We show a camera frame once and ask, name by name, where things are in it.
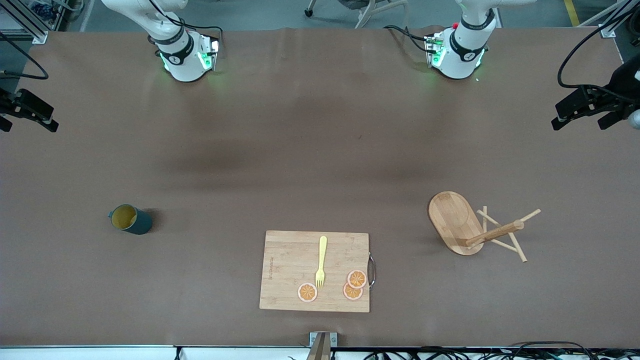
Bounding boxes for dark teal cup yellow inside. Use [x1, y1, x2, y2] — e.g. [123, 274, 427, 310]
[108, 204, 153, 236]

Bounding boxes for wooden cup rack with pegs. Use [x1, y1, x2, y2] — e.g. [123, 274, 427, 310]
[428, 191, 542, 263]

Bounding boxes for chair base with wheels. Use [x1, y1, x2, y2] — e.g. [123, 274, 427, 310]
[305, 0, 408, 29]

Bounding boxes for yellow plastic fork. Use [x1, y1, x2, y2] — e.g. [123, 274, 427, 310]
[315, 236, 328, 290]

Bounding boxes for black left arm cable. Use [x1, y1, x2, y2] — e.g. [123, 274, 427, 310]
[557, 10, 640, 98]

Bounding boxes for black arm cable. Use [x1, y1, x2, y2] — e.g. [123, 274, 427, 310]
[557, 10, 640, 98]
[0, 31, 50, 81]

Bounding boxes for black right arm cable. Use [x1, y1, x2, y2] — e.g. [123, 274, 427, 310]
[0, 31, 50, 81]

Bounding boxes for aluminium frame post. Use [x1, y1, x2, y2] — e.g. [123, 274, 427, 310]
[0, 0, 49, 45]
[597, 0, 640, 39]

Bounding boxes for black right base cable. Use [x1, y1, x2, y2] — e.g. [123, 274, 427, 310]
[147, 0, 224, 41]

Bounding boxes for black base cable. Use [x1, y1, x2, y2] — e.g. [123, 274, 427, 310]
[147, 0, 224, 41]
[384, 25, 432, 53]

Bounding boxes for black left base cable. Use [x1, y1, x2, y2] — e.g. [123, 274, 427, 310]
[384, 25, 432, 53]

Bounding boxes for tangled black floor cables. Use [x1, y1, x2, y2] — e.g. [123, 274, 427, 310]
[360, 341, 640, 360]

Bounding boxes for bamboo cutting board metal handle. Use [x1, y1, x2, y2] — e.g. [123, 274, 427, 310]
[259, 230, 377, 314]

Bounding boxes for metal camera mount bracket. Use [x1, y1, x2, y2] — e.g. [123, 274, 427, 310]
[309, 331, 338, 360]

